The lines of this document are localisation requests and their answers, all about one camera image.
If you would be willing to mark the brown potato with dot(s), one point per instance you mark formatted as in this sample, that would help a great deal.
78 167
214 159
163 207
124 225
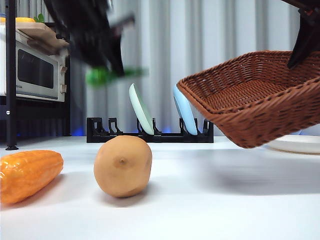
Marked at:
122 170

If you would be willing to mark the pale green plate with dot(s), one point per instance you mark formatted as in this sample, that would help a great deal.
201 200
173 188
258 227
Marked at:
141 112

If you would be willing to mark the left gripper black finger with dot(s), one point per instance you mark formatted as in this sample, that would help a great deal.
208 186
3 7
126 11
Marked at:
92 53
116 55

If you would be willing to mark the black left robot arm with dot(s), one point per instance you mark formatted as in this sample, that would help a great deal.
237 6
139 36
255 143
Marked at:
75 20

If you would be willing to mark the green leaf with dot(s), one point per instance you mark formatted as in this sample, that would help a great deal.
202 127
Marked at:
40 18

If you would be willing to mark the yellow fruit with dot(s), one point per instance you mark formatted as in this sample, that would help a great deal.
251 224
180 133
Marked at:
25 20

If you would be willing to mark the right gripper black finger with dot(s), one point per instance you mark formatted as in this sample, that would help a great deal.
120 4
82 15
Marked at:
305 37

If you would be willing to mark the wooden cutting board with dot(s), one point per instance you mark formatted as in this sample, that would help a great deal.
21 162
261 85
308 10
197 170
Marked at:
37 35

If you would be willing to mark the orange corn cob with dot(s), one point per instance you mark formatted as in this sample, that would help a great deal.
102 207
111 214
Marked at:
27 175

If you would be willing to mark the brown wicker basket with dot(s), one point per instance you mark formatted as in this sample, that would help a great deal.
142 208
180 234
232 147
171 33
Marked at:
250 120

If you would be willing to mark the green cucumber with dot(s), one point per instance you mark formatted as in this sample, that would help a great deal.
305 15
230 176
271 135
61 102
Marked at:
97 76

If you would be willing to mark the white plate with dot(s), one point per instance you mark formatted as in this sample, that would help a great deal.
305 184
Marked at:
300 145

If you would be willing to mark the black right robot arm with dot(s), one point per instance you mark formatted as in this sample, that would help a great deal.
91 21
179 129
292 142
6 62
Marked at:
310 5

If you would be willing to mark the pale blue plate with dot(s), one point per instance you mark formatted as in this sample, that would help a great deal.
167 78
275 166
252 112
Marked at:
187 117

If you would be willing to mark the black plate rack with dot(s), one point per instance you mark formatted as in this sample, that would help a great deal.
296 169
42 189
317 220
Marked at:
91 130

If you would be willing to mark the grey curtain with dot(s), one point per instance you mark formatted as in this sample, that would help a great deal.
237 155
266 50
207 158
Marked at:
200 30

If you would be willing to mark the black metal shelf frame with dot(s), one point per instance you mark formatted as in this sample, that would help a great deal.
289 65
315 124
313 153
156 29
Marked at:
10 75

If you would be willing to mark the cream toaster oven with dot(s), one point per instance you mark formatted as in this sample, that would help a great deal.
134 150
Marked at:
35 72

